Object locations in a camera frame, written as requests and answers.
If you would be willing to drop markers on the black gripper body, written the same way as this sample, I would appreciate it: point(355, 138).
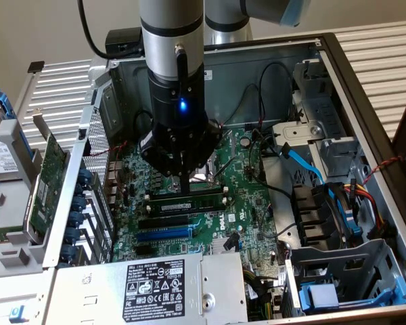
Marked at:
point(176, 111)

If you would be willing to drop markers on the green RAM stick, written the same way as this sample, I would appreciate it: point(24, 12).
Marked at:
point(203, 204)
point(3, 232)

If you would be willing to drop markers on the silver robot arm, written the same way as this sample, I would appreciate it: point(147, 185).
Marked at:
point(169, 34)

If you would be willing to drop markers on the open metal socket cover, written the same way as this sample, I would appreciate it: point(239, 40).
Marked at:
point(227, 133)

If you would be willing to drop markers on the thin metal locking lever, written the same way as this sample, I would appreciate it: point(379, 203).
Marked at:
point(226, 168)

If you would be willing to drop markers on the metal CPU socket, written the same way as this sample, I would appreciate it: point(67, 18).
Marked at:
point(209, 179)

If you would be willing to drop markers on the round coin battery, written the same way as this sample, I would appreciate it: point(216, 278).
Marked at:
point(246, 141)

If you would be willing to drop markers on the black gripper connector plug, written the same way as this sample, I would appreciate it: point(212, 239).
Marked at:
point(181, 67)

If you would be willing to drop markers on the metal port block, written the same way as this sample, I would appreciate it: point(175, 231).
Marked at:
point(115, 169)

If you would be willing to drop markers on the small white case sticker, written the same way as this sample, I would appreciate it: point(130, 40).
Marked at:
point(209, 76)

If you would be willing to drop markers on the green Dell motherboard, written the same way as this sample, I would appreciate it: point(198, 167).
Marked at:
point(243, 203)

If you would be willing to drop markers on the long black expansion slot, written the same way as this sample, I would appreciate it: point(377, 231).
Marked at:
point(162, 222)

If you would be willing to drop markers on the blue card retainer clip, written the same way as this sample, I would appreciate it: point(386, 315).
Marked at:
point(73, 235)
point(77, 219)
point(79, 204)
point(85, 176)
point(68, 254)

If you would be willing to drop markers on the open metal PC case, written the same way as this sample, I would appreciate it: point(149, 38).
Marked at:
point(243, 67)

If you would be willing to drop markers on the blue expansion slot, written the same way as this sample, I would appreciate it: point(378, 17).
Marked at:
point(162, 234)

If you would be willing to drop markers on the black box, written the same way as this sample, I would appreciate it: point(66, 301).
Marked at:
point(122, 40)

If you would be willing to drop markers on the short black expansion slot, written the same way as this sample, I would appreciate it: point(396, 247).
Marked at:
point(143, 250)

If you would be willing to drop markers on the silver chipset heatsink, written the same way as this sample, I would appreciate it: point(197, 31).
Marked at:
point(218, 245)

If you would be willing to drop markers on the green graphics card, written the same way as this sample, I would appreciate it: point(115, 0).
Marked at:
point(50, 169)

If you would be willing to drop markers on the grey metal disk bay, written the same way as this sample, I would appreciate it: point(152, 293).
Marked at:
point(338, 149)

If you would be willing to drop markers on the black power supply label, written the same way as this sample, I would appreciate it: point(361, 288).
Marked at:
point(155, 291)

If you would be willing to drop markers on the perforated grey disk bay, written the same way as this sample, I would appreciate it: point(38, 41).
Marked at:
point(311, 255)

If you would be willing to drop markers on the grey parts rack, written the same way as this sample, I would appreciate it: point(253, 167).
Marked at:
point(13, 203)

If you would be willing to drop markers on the silver power supply unit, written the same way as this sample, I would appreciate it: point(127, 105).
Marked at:
point(88, 291)

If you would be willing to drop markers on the blue plastic disk carrier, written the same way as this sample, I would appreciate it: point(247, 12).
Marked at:
point(321, 296)

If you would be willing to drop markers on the blue latch button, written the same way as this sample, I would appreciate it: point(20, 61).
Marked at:
point(17, 314)

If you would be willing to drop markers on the blue hard disk bracket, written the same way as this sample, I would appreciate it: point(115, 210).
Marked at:
point(3, 101)

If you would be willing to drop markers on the dark brown furniture frame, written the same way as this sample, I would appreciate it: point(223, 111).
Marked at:
point(402, 125)

